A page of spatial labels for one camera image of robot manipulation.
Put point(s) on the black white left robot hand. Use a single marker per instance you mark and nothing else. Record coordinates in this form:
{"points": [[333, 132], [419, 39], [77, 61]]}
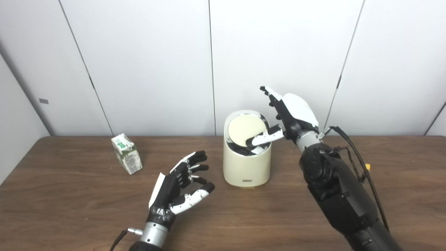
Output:
{"points": [[167, 191]]}

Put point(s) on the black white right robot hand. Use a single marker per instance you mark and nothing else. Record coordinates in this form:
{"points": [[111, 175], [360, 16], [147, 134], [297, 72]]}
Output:
{"points": [[298, 111]]}

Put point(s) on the white green milk carton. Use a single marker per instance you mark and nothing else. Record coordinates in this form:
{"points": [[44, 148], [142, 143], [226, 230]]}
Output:
{"points": [[130, 158]]}

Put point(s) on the round cream bin lid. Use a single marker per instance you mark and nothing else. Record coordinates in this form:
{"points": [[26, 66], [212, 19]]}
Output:
{"points": [[242, 129]]}

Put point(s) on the cream-colored desktop bin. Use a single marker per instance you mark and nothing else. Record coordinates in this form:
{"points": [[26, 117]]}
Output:
{"points": [[245, 167]]}

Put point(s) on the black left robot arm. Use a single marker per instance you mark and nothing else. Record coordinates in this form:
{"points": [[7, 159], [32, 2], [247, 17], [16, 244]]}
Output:
{"points": [[151, 237]]}

